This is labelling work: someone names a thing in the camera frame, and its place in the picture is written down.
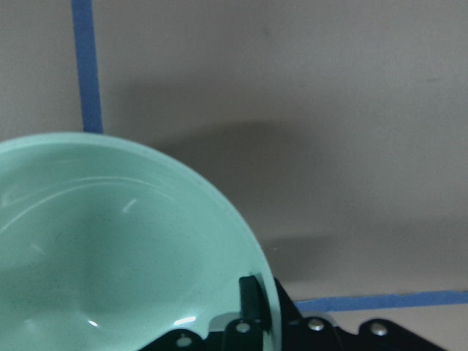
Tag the green bowl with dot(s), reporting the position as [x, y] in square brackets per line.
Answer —
[107, 245]

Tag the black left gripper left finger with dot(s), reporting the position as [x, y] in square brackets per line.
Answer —
[254, 305]

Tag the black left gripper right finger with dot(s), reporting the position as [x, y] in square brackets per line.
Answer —
[289, 312]

